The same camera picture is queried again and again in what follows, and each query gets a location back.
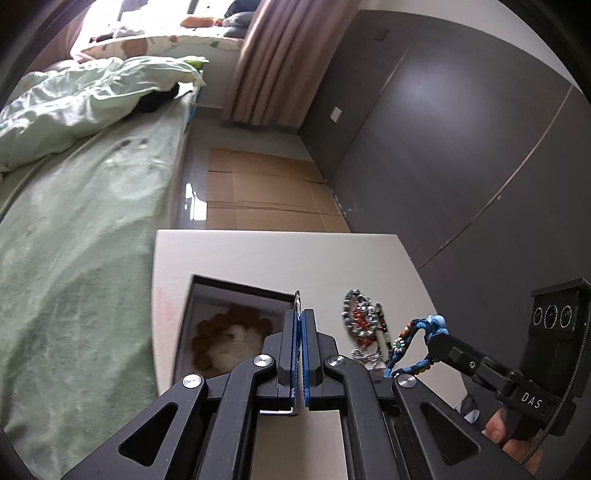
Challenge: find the grey wardrobe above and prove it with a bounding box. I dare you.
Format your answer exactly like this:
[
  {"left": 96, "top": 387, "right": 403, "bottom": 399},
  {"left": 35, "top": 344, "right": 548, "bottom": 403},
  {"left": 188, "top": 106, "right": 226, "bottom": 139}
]
[{"left": 298, "top": 10, "right": 591, "bottom": 273}]

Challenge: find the pink curtain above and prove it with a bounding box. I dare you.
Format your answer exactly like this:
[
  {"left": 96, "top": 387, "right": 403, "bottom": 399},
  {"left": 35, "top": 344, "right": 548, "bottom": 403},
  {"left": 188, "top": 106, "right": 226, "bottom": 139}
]
[{"left": 222, "top": 0, "right": 362, "bottom": 127}]

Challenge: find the brown bead bracelet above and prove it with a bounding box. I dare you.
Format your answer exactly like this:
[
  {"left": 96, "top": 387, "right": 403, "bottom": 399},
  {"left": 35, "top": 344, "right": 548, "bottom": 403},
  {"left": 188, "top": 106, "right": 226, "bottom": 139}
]
[{"left": 191, "top": 307, "right": 280, "bottom": 372}]

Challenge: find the blue braided bracelet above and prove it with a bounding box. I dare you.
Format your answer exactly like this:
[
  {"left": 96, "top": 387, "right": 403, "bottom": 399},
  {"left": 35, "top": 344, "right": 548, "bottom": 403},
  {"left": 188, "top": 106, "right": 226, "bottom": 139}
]
[{"left": 382, "top": 315, "right": 448, "bottom": 380}]

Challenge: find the flower bead bracelet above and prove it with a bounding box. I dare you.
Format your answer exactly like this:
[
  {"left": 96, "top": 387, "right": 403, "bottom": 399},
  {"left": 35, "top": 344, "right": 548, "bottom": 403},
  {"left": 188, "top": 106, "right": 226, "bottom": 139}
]
[{"left": 387, "top": 322, "right": 419, "bottom": 370}]

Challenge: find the silver and red bead necklace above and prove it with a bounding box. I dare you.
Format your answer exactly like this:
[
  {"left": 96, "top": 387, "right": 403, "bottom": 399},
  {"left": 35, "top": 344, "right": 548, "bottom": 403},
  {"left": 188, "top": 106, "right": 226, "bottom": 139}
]
[{"left": 341, "top": 289, "right": 392, "bottom": 363}]

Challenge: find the person's right hand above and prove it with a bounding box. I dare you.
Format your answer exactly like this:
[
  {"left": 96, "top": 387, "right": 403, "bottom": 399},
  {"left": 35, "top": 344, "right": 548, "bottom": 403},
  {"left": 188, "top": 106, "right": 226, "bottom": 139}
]
[{"left": 480, "top": 408, "right": 544, "bottom": 477}]

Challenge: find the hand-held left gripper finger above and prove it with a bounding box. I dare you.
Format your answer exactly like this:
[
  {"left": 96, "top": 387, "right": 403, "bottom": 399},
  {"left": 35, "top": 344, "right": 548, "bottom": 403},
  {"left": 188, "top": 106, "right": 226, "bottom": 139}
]
[
  {"left": 303, "top": 308, "right": 537, "bottom": 480},
  {"left": 60, "top": 307, "right": 304, "bottom": 480}
]

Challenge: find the flat cardboard sheet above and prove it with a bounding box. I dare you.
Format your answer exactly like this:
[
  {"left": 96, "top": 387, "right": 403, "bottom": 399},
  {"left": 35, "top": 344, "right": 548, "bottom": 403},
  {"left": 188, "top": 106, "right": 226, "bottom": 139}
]
[{"left": 204, "top": 147, "right": 352, "bottom": 232}]

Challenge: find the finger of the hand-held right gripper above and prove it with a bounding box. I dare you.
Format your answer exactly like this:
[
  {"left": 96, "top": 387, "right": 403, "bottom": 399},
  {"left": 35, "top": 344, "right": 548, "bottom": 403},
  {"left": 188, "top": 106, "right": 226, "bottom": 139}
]
[
  {"left": 433, "top": 359, "right": 509, "bottom": 404},
  {"left": 426, "top": 331, "right": 525, "bottom": 377}
]

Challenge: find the printed white cushion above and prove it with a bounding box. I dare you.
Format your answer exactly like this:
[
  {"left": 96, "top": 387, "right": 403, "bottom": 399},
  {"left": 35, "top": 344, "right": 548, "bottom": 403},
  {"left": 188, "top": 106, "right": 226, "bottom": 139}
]
[{"left": 83, "top": 34, "right": 245, "bottom": 62}]

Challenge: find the bed with green sheet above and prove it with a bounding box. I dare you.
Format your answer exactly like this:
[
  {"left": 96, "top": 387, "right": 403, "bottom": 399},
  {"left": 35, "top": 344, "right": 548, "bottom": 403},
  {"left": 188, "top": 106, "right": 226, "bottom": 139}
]
[{"left": 0, "top": 88, "right": 204, "bottom": 476}]

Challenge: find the dark jewelry box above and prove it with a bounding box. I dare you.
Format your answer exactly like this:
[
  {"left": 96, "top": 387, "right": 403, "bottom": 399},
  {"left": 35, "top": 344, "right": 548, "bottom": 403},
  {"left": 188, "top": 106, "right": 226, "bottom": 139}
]
[{"left": 172, "top": 273, "right": 306, "bottom": 417}]

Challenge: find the dark cloth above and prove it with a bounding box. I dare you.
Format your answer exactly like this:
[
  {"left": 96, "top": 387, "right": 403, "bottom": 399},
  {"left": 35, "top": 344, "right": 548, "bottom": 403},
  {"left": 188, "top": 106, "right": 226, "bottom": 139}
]
[{"left": 136, "top": 82, "right": 182, "bottom": 114}]

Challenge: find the grey pillow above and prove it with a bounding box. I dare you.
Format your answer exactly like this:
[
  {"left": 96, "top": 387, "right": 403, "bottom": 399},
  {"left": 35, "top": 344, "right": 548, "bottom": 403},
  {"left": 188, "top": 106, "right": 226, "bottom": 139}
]
[{"left": 221, "top": 11, "right": 254, "bottom": 38}]

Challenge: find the light green blanket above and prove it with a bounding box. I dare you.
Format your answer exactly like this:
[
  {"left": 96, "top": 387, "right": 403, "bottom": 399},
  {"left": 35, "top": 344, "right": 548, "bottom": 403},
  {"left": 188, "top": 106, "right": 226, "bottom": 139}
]
[{"left": 0, "top": 55, "right": 206, "bottom": 174}]

